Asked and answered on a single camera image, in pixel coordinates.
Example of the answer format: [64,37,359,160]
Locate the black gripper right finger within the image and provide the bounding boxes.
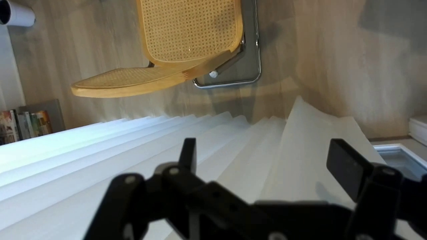
[326,137,427,240]

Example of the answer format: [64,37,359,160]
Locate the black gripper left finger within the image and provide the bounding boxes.
[84,137,257,240]

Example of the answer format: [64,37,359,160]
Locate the white pleated curtain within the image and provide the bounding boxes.
[0,95,427,240]

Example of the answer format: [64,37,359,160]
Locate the colourful book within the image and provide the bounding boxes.
[0,108,22,145]

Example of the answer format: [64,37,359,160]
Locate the cane seat chrome chair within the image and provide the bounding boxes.
[71,0,265,100]

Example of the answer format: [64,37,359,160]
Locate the white plant pot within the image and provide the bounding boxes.
[0,0,38,29]

